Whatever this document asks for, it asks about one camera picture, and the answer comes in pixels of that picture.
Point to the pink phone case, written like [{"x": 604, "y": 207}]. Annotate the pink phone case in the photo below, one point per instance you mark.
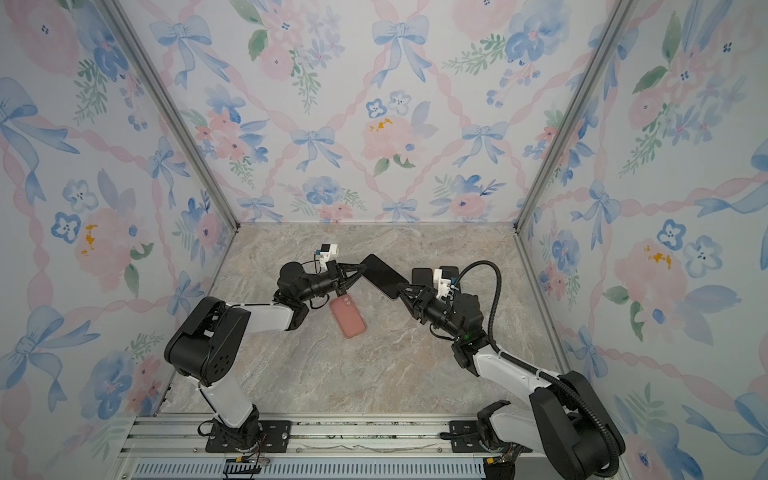
[{"x": 347, "y": 316}]

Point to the black phone case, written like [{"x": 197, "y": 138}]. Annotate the black phone case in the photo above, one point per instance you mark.
[{"x": 422, "y": 276}]

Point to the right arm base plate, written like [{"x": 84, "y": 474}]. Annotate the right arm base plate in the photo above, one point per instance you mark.
[{"x": 475, "y": 436}]

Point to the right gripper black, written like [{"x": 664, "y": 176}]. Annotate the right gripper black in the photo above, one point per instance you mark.
[{"x": 414, "y": 306}]

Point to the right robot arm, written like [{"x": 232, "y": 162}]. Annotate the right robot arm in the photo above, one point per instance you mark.
[{"x": 564, "y": 418}]

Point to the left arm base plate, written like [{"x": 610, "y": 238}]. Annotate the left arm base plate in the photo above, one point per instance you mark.
[{"x": 264, "y": 437}]

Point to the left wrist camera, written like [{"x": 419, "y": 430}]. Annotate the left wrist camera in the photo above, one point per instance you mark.
[{"x": 326, "y": 253}]

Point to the black smartphone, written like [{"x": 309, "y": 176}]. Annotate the black smartphone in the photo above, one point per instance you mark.
[{"x": 382, "y": 276}]

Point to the aluminium rail frame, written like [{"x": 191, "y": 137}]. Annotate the aluminium rail frame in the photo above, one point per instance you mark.
[{"x": 323, "y": 446}]

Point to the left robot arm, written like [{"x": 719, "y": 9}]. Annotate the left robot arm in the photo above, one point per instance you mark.
[{"x": 205, "y": 346}]

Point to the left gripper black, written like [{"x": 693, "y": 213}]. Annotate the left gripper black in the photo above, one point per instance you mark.
[{"x": 342, "y": 271}]

